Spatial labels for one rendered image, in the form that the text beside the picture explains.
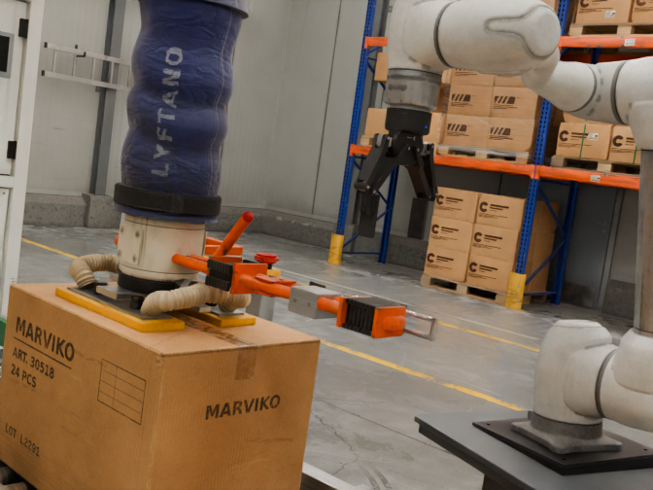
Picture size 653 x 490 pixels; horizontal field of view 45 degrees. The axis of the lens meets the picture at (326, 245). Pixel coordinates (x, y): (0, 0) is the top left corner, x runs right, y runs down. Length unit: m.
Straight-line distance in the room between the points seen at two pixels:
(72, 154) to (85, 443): 9.82
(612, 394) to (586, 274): 8.47
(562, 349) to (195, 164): 0.88
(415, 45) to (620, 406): 0.89
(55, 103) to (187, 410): 9.86
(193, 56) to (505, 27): 0.70
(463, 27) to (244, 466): 0.93
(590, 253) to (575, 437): 8.40
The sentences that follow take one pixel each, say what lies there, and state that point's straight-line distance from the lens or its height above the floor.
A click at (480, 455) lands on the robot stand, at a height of 0.75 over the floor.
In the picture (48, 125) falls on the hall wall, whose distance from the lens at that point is 11.18.
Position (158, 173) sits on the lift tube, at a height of 1.25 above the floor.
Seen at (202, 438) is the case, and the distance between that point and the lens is 1.55.
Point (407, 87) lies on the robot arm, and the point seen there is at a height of 1.45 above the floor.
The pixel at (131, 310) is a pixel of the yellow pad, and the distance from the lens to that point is 1.64.
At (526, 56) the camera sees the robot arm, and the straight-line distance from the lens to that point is 1.20.
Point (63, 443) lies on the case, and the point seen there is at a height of 0.68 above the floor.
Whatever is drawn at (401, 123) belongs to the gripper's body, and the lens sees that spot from 1.30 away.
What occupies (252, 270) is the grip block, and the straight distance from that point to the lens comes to 1.53.
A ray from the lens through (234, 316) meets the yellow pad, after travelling 1.71.
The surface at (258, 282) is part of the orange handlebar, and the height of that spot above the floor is 1.08.
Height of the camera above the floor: 1.32
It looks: 6 degrees down
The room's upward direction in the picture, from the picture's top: 8 degrees clockwise
